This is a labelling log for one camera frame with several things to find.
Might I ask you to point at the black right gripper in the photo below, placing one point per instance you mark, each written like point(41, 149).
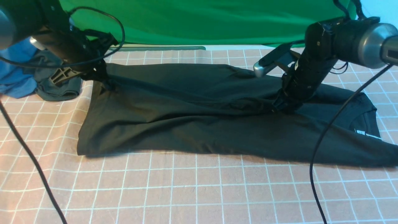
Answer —
point(301, 81)

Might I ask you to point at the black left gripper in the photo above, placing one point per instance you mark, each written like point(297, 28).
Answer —
point(81, 51)

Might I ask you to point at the dark gray long-sleeve shirt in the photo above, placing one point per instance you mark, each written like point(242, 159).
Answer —
point(202, 109)

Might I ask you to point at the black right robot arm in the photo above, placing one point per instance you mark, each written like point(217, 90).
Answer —
point(368, 43)

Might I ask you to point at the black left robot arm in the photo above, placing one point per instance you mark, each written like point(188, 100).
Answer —
point(16, 18)

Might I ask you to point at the dark crumpled garment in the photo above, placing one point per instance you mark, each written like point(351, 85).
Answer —
point(49, 85)

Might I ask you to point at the blue crumpled garment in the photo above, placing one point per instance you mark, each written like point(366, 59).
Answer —
point(13, 81)

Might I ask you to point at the green backdrop cloth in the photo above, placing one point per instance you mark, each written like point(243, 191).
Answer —
point(203, 22)

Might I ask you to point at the pink grid-patterned table mat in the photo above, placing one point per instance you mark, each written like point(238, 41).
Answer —
point(154, 187)

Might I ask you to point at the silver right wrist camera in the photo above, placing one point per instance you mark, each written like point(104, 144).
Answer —
point(282, 57)

